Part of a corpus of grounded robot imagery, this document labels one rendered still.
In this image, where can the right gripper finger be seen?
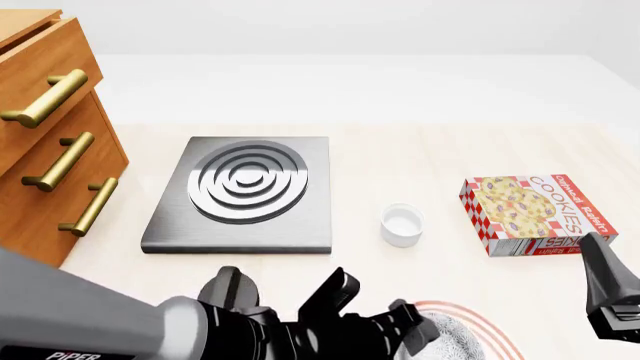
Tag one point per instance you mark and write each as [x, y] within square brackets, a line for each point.
[607, 273]

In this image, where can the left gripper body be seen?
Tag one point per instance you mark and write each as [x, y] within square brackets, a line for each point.
[330, 300]

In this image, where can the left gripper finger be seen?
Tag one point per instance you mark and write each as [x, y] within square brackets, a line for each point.
[412, 322]

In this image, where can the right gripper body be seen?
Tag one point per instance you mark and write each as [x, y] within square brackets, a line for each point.
[617, 324]

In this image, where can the patterned bowl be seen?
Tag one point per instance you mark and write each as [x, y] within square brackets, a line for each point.
[460, 339]

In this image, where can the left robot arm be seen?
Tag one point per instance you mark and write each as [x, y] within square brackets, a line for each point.
[75, 307]

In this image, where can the white plate with red rings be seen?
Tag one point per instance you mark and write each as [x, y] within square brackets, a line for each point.
[492, 330]

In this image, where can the small white bowl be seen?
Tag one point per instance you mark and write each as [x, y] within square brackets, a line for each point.
[401, 234]

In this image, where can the flat stove plate with rings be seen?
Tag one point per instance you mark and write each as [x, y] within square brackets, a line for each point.
[170, 225]

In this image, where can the wooden cabinet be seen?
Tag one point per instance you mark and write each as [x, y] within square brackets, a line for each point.
[107, 150]

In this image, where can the printed cookies box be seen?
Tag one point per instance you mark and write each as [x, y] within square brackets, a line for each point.
[515, 210]

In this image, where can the wooden drawer, closed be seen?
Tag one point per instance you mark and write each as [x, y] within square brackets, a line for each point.
[30, 157]
[47, 240]

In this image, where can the wooden drawer pulled open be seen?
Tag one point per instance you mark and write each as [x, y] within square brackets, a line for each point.
[30, 71]

